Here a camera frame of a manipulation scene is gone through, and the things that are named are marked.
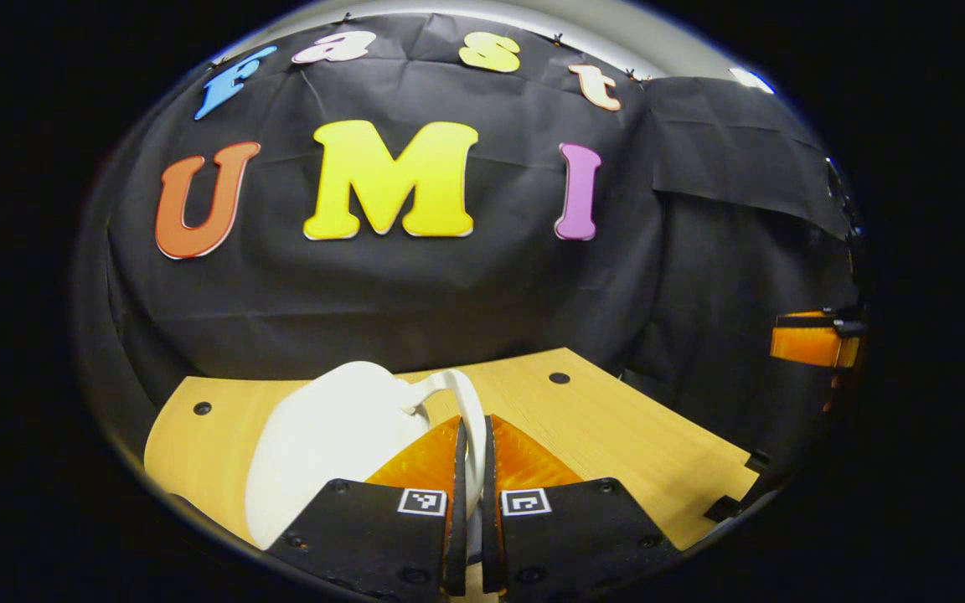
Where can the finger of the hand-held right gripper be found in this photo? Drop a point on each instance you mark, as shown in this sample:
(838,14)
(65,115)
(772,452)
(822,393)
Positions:
(809,345)

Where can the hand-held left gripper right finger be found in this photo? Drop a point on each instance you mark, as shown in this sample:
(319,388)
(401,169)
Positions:
(491,536)

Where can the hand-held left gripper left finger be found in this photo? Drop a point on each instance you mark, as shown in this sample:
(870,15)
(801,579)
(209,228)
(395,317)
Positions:
(456,544)

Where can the white suitcase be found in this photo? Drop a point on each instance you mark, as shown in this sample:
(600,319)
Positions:
(332,427)

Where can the black backdrop cloth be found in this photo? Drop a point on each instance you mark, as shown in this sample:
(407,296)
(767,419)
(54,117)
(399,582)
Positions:
(449,293)

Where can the black table bracket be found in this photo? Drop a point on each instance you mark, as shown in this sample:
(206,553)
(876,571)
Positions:
(757,461)
(724,509)

